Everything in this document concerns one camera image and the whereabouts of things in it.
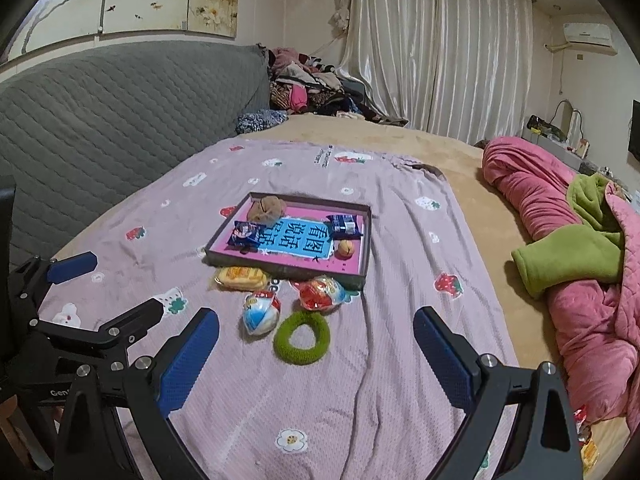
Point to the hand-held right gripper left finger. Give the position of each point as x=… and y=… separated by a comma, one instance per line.
x=187, y=360

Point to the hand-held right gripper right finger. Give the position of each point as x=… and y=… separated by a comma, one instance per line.
x=445, y=360

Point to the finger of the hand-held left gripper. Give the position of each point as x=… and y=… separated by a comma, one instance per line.
x=72, y=266
x=135, y=317

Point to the red blue toy egg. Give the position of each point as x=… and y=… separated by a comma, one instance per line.
x=320, y=294
x=260, y=315

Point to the yellow snack packet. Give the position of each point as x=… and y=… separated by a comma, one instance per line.
x=242, y=276

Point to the shallow grey cardboard box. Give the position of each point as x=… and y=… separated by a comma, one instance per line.
x=290, y=274

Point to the small dark blue snack packet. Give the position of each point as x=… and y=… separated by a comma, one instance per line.
x=245, y=234

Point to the walnut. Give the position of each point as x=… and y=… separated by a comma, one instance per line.
x=344, y=249

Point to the blue biscuit packet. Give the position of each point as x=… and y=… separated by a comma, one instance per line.
x=345, y=225

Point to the brown plush toy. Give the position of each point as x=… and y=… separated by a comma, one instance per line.
x=267, y=207

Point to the lilac strawberry print blanket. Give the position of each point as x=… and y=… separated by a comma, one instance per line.
x=350, y=410

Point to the grey quilted headboard cover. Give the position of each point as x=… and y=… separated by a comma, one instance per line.
x=100, y=125

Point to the green fleece blanket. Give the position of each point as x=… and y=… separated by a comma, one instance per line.
x=565, y=255

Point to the small yellow packet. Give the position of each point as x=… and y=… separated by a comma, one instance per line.
x=590, y=452

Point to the tan bed sheet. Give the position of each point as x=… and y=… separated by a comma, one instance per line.
x=475, y=185

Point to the pink quilt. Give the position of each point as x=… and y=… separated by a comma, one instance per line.
x=520, y=180

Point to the blue patterned cloth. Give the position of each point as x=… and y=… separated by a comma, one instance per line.
x=260, y=121

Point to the grey cabinet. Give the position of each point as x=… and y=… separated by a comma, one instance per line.
x=565, y=155

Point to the black bag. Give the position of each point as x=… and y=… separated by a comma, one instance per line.
x=540, y=124

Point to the arched table mirror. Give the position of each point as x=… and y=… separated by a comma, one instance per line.
x=570, y=120

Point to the pile of clothes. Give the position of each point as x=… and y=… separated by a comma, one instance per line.
x=320, y=85

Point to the black television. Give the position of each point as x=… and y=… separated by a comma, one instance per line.
x=635, y=130

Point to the cream pleated curtain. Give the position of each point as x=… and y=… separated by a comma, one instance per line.
x=390, y=40
x=485, y=60

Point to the white air conditioner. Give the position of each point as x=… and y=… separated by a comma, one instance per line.
x=587, y=37

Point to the curtain tassel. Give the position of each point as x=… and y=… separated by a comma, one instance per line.
x=339, y=18

